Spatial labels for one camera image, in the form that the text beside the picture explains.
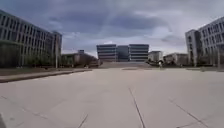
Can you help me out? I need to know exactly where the grey striped office building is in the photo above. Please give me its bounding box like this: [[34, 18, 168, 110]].
[[96, 43, 150, 63]]

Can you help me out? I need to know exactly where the pale concrete paved plaza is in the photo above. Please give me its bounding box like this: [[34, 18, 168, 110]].
[[0, 62, 224, 128]]

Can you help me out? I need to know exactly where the low brown building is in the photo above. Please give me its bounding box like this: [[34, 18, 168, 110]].
[[61, 49, 100, 67]]

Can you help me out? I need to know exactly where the small pale building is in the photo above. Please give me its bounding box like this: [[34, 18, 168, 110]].
[[147, 50, 164, 63]]

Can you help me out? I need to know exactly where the pole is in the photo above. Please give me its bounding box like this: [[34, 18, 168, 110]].
[[54, 32, 59, 69]]

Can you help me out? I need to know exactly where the low beige building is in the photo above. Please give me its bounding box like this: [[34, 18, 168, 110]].
[[162, 52, 190, 66]]

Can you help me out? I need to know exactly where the raised kerb strip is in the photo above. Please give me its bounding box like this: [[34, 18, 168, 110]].
[[0, 68, 93, 84]]

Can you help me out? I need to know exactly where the large grey glass-fronted building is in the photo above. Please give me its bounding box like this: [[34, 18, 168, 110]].
[[0, 9, 63, 69]]

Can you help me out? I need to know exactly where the tall grey windowed building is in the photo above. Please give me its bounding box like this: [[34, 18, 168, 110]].
[[184, 15, 224, 67]]

